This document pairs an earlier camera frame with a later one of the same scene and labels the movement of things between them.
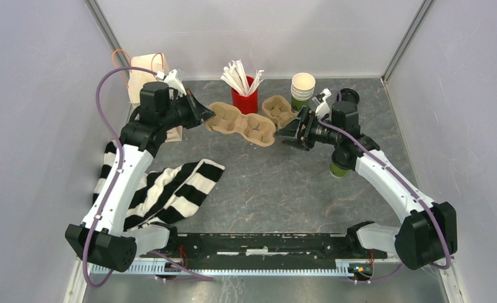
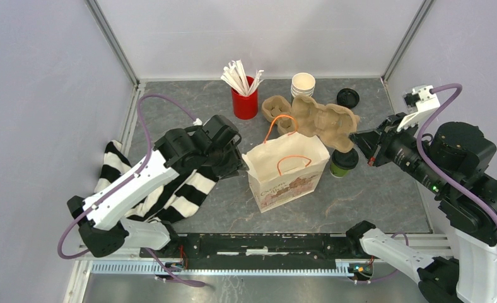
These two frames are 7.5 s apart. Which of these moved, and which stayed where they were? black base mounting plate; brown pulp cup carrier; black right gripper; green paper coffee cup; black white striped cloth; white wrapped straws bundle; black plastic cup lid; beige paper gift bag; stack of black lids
Moved: black right gripper; brown pulp cup carrier; beige paper gift bag
Stayed: green paper coffee cup; white wrapped straws bundle; black white striped cloth; black plastic cup lid; black base mounting plate; stack of black lids
